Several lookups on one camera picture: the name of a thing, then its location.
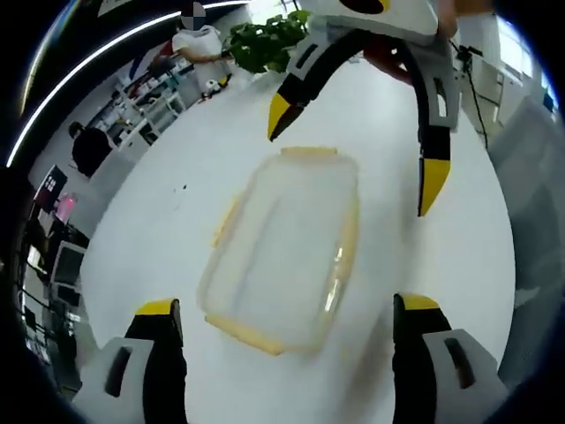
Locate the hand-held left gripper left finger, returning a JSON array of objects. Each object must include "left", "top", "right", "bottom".
[{"left": 73, "top": 298, "right": 189, "bottom": 424}]

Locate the white chair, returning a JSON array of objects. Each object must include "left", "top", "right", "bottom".
[{"left": 143, "top": 90, "right": 186, "bottom": 133}]

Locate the black tripod stand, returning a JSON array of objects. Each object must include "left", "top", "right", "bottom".
[{"left": 456, "top": 43, "right": 492, "bottom": 149}]

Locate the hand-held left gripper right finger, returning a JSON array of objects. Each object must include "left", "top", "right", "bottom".
[{"left": 391, "top": 291, "right": 507, "bottom": 424}]

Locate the computer monitor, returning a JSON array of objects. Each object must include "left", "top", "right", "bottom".
[{"left": 51, "top": 240, "right": 87, "bottom": 289}]

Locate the person's right hand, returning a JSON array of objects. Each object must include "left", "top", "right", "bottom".
[{"left": 363, "top": 33, "right": 415, "bottom": 84}]

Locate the potted green plant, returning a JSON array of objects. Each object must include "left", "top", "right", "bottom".
[{"left": 223, "top": 10, "right": 313, "bottom": 74}]

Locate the grey mesh chair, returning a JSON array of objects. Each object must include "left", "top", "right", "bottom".
[{"left": 485, "top": 95, "right": 564, "bottom": 310}]

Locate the clear container with yellow buckles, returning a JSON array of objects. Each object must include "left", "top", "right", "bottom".
[{"left": 196, "top": 146, "right": 361, "bottom": 357}]

